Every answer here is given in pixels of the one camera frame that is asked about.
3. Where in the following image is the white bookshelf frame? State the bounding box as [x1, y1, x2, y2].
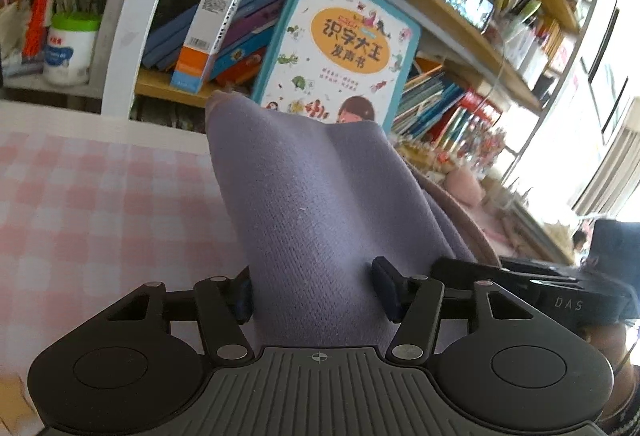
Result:
[0, 0, 616, 187]

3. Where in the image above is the teal children's picture book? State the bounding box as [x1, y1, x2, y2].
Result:
[252, 0, 421, 131]

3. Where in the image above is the white green-lid jar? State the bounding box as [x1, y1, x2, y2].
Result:
[43, 12, 102, 86]

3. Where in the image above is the purple and pink sweater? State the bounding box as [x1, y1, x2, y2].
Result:
[206, 92, 498, 348]

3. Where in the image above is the pink checkered table mat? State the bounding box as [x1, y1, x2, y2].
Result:
[0, 127, 572, 436]

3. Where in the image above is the pink plush toy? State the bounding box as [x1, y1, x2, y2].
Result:
[442, 167, 485, 208]

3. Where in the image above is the white orange carton box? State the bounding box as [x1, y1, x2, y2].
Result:
[170, 0, 242, 94]

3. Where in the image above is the red thick book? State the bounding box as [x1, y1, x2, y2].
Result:
[460, 90, 502, 125]

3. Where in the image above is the red hanging tassel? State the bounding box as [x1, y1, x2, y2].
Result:
[23, 0, 48, 59]

